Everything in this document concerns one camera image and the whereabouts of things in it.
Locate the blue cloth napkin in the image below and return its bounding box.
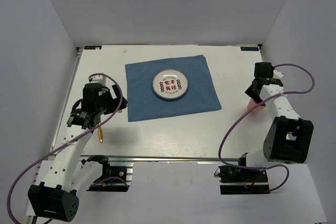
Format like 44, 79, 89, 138
125, 55, 222, 122

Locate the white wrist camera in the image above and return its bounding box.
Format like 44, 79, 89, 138
273, 69, 284, 80
88, 73, 107, 87

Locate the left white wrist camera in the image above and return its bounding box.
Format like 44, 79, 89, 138
88, 73, 107, 87

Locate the round plate with red characters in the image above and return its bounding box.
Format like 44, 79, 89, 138
152, 69, 189, 101

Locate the purple cable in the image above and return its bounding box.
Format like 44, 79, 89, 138
6, 73, 129, 223
218, 63, 316, 192

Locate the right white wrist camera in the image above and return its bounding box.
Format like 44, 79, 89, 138
273, 69, 284, 80

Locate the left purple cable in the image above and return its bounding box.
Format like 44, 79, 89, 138
6, 73, 129, 223

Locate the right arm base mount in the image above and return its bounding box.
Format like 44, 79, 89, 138
214, 165, 270, 195

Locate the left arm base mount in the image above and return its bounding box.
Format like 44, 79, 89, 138
87, 162, 133, 193

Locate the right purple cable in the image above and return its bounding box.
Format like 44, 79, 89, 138
218, 63, 316, 192

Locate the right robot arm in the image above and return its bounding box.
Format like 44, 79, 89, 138
237, 62, 313, 182

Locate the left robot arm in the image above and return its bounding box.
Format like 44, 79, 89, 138
28, 81, 127, 222

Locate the gold knife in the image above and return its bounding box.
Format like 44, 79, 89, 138
97, 123, 103, 143

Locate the red cup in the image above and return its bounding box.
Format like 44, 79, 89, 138
247, 99, 266, 113

